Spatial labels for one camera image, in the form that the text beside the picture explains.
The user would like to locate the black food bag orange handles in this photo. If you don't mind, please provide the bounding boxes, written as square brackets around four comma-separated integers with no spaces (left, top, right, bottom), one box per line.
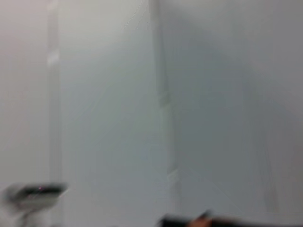
[160,210,303,227]

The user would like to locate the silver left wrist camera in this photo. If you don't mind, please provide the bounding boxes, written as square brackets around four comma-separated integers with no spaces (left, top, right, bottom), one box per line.
[0,181,69,209]

